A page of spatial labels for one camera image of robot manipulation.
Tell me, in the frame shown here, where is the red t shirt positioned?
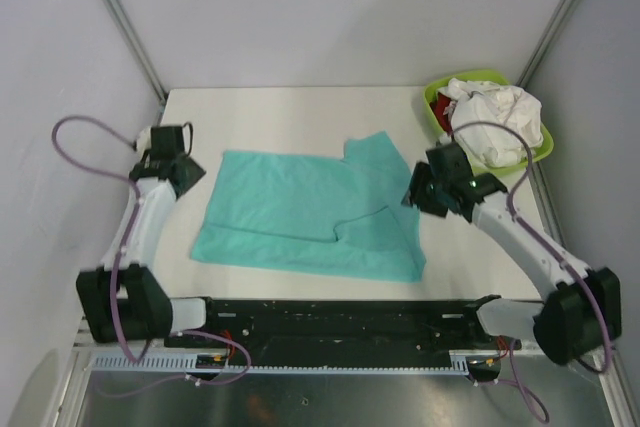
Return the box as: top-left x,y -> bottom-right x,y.
430,92 -> 452,134

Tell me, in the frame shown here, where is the left aluminium frame post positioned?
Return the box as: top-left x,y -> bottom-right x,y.
102,0 -> 168,105

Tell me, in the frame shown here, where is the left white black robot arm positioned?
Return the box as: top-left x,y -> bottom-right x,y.
76,154 -> 221,347

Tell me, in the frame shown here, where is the white t shirt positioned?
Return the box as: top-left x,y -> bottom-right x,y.
438,78 -> 543,168

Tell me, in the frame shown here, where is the green plastic basket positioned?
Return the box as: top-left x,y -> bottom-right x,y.
423,69 -> 554,176

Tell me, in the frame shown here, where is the aluminium frame post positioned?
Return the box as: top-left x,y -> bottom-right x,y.
102,0 -> 168,105
517,0 -> 581,88

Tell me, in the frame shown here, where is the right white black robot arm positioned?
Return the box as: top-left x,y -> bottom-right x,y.
403,143 -> 622,374

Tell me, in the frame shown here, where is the teal t shirt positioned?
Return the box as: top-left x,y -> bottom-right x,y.
191,132 -> 426,283

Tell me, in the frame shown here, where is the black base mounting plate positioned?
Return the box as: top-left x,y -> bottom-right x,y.
164,298 -> 551,354

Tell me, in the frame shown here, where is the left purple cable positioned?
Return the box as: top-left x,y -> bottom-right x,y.
51,114 -> 252,398

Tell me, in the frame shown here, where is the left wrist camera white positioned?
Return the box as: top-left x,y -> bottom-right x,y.
132,122 -> 194,160

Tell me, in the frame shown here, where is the grey slotted cable duct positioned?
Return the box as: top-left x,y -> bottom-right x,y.
89,352 -> 499,376

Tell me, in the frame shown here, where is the right aluminium frame post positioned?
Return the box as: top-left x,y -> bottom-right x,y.
517,0 -> 581,88

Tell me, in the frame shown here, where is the aluminium front rail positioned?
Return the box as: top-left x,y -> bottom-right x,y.
74,326 -> 621,427

